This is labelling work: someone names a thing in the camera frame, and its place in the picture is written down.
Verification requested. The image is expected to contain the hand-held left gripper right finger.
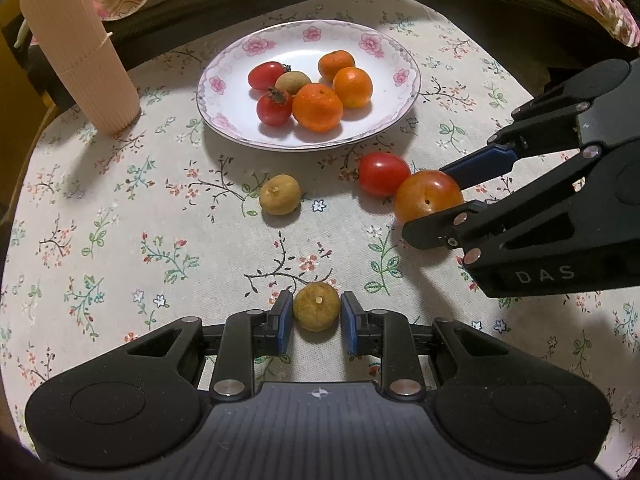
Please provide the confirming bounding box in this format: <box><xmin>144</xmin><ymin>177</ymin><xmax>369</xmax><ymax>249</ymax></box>
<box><xmin>340</xmin><ymin>291</ymin><xmax>496</xmax><ymax>403</ymax></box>

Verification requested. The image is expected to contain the large orange tomato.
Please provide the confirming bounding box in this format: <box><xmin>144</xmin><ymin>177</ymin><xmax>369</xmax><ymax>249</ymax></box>
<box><xmin>394</xmin><ymin>170</ymin><xmax>465</xmax><ymax>226</ymax></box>

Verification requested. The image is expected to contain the brown longan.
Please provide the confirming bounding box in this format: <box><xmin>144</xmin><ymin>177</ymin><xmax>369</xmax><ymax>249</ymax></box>
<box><xmin>275</xmin><ymin>70</ymin><xmax>312</xmax><ymax>97</ymax></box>
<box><xmin>292</xmin><ymin>282</ymin><xmax>342</xmax><ymax>332</ymax></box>
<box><xmin>258</xmin><ymin>174</ymin><xmax>302</xmax><ymax>216</ymax></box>

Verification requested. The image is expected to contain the beige ribbed cup stack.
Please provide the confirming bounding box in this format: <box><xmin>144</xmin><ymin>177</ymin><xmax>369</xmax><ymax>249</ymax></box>
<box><xmin>19</xmin><ymin>0</ymin><xmax>141</xmax><ymax>136</ymax></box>

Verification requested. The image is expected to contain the yellow wooden furniture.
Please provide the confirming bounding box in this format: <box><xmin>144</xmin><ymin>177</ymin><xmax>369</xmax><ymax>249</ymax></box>
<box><xmin>0</xmin><ymin>0</ymin><xmax>58</xmax><ymax>211</ymax></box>

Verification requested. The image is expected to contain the white plate with pink flowers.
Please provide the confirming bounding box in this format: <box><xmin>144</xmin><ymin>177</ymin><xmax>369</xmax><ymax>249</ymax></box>
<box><xmin>196</xmin><ymin>19</ymin><xmax>422</xmax><ymax>152</ymax></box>

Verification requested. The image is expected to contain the orange tangerine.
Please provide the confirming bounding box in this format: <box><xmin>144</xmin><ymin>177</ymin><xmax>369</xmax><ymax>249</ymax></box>
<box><xmin>292</xmin><ymin>82</ymin><xmax>345</xmax><ymax>133</ymax></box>
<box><xmin>318</xmin><ymin>50</ymin><xmax>356</xmax><ymax>83</ymax></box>
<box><xmin>332</xmin><ymin>66</ymin><xmax>374</xmax><ymax>109</ymax></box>

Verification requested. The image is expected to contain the red cherry tomato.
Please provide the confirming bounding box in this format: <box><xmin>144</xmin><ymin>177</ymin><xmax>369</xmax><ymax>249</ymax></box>
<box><xmin>358</xmin><ymin>152</ymin><xmax>412</xmax><ymax>198</ymax></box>
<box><xmin>256</xmin><ymin>86</ymin><xmax>294</xmax><ymax>127</ymax></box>
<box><xmin>248</xmin><ymin>61</ymin><xmax>292</xmax><ymax>92</ymax></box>

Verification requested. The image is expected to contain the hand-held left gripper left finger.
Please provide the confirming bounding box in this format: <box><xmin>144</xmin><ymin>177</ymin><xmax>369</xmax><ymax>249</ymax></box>
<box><xmin>127</xmin><ymin>290</ymin><xmax>295</xmax><ymax>403</ymax></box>

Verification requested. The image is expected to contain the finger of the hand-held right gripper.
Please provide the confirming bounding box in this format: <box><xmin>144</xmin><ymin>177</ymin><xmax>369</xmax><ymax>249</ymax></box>
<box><xmin>439</xmin><ymin>59</ymin><xmax>632</xmax><ymax>191</ymax></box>
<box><xmin>402</xmin><ymin>144</ymin><xmax>603</xmax><ymax>266</ymax></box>

